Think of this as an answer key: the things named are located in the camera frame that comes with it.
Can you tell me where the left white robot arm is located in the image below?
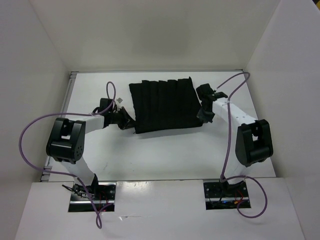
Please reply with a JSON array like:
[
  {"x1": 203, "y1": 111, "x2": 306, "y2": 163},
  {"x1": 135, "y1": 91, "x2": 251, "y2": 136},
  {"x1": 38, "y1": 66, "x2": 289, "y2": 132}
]
[{"x1": 46, "y1": 106, "x2": 135, "y2": 200}]

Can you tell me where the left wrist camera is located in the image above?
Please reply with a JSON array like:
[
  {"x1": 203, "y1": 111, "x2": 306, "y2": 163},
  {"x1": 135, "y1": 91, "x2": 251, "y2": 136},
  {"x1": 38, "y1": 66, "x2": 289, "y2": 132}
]
[{"x1": 98, "y1": 97, "x2": 123, "y2": 112}]

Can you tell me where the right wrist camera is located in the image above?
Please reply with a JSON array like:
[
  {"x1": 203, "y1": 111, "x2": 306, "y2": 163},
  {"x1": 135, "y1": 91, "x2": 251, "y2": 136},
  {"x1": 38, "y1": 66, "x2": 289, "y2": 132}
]
[{"x1": 196, "y1": 83, "x2": 216, "y2": 100}]

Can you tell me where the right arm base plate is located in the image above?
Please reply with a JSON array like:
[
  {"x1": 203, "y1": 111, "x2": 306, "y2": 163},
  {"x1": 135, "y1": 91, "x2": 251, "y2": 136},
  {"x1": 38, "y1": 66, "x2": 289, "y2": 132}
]
[{"x1": 203, "y1": 181, "x2": 251, "y2": 210}]

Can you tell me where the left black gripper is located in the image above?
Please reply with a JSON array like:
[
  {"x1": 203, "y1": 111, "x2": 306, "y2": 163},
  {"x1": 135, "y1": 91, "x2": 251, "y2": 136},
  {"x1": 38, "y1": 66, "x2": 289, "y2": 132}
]
[{"x1": 107, "y1": 106, "x2": 139, "y2": 130}]

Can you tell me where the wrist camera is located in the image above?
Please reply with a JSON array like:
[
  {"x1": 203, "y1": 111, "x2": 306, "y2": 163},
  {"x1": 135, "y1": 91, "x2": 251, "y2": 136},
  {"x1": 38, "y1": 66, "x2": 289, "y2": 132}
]
[
  {"x1": 196, "y1": 83, "x2": 216, "y2": 100},
  {"x1": 98, "y1": 97, "x2": 123, "y2": 112}
]

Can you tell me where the black pleated skirt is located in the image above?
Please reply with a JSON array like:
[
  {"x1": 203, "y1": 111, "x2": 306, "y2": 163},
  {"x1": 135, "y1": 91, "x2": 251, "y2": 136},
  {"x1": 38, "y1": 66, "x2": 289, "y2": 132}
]
[{"x1": 129, "y1": 77, "x2": 203, "y2": 134}]

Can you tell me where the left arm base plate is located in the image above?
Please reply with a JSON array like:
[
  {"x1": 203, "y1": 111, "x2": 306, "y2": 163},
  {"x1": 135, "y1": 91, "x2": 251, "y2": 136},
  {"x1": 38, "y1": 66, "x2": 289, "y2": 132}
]
[{"x1": 68, "y1": 182, "x2": 117, "y2": 213}]

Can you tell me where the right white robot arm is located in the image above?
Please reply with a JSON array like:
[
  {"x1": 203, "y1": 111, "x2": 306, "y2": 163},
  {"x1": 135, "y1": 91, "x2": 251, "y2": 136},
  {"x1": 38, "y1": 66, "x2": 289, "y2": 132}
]
[{"x1": 197, "y1": 96, "x2": 274, "y2": 197}]

